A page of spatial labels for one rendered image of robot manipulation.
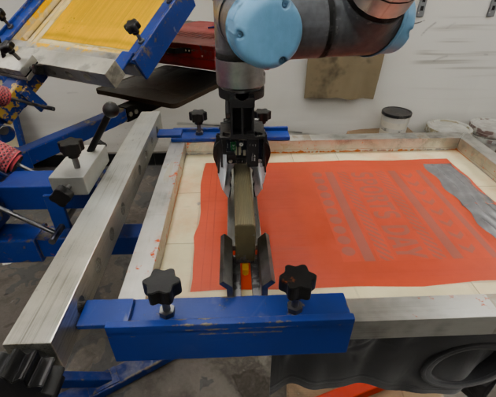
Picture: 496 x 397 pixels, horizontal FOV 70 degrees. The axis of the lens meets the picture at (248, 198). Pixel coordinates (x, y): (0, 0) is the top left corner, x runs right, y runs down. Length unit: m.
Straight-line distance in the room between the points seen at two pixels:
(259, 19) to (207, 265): 0.37
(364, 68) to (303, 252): 2.24
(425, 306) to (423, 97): 2.60
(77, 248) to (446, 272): 0.56
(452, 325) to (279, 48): 0.41
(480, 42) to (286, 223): 2.62
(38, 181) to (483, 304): 0.73
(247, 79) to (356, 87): 2.24
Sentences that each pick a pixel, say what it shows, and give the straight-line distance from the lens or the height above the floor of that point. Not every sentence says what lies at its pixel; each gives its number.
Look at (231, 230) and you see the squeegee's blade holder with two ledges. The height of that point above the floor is 1.00.
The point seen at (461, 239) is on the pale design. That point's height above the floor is 0.96.
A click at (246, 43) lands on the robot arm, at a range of 0.40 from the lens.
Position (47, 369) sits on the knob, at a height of 1.04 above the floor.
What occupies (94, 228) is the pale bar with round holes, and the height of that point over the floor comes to 1.04.
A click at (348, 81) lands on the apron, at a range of 2.72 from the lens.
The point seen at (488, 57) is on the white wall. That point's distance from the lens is 3.20.
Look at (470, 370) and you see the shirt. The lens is 0.86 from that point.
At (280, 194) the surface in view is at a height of 0.96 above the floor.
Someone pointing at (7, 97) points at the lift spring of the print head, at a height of 1.10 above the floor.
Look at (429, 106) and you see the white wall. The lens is 3.11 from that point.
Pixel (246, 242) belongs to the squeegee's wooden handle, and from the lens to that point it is 0.52.
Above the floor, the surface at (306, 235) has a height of 0.96.
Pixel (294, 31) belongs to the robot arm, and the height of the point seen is 1.31.
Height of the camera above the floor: 1.37
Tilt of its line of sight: 34 degrees down
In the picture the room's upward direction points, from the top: straight up
